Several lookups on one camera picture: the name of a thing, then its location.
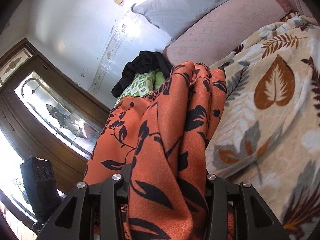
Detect pink quilted bolster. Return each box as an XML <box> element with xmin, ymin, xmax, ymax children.
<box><xmin>163</xmin><ymin>0</ymin><xmax>292</xmax><ymax>66</ymax></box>

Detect orange black floral shirt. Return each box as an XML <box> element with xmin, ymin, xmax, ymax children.
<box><xmin>84</xmin><ymin>62</ymin><xmax>226</xmax><ymax>239</ymax></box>

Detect wooden stained glass door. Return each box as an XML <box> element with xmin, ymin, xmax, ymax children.
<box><xmin>1</xmin><ymin>38</ymin><xmax>110</xmax><ymax>193</ymax></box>

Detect green white patterned pillow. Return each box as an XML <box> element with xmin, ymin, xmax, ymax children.
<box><xmin>115</xmin><ymin>70</ymin><xmax>165</xmax><ymax>107</ymax></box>

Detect light blue grey pillow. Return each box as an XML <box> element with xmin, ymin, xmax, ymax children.
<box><xmin>131</xmin><ymin>0</ymin><xmax>258</xmax><ymax>42</ymax></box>

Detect beige leaf print blanket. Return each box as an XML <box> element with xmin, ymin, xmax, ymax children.
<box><xmin>206</xmin><ymin>14</ymin><xmax>319</xmax><ymax>239</ymax></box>

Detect black garment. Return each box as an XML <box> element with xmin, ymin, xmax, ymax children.
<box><xmin>111</xmin><ymin>50</ymin><xmax>173</xmax><ymax>98</ymax></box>

